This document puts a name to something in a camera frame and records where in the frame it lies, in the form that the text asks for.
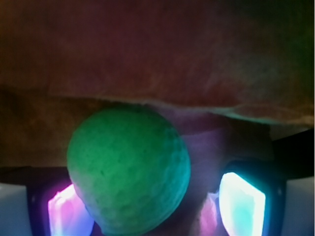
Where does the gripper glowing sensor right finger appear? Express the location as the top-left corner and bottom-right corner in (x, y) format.
(199, 161), (315, 236)

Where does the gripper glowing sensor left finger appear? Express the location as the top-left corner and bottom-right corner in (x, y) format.
(0, 167), (95, 236)

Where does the green textured ball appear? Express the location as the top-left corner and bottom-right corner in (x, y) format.
(67, 106), (191, 236)

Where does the brown paper-lined cardboard box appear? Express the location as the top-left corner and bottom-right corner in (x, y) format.
(0, 0), (315, 180)

